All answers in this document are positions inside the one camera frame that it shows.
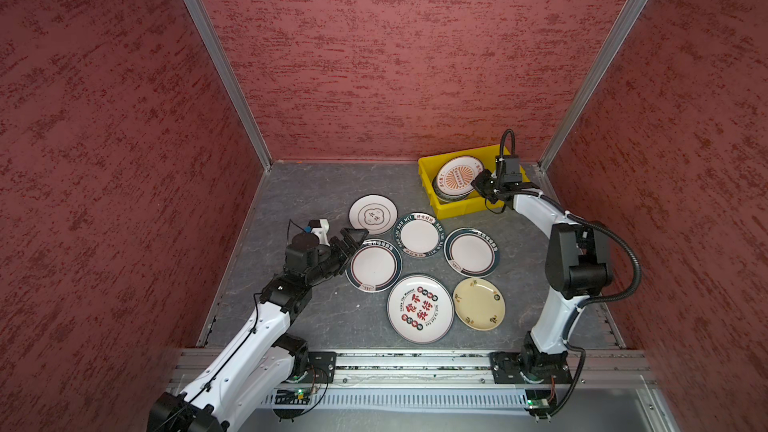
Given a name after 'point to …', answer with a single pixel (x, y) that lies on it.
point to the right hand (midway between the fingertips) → (470, 184)
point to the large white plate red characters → (420, 308)
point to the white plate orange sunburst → (456, 175)
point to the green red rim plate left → (373, 266)
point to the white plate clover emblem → (374, 212)
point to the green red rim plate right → (471, 252)
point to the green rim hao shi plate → (419, 235)
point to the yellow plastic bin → (472, 204)
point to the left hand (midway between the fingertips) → (365, 246)
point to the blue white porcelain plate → (449, 198)
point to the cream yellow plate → (479, 304)
